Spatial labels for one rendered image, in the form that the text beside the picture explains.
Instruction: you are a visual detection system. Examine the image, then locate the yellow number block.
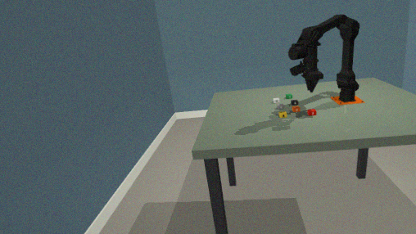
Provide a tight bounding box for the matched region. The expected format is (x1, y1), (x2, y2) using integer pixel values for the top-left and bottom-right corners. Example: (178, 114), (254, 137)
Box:
(278, 111), (287, 118)

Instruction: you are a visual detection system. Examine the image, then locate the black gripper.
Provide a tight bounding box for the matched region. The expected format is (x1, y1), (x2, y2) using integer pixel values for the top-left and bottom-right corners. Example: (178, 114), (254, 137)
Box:
(302, 57), (323, 92)

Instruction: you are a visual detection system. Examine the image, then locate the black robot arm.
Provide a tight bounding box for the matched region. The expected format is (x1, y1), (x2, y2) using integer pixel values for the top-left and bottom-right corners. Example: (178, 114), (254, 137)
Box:
(288, 14), (359, 102)

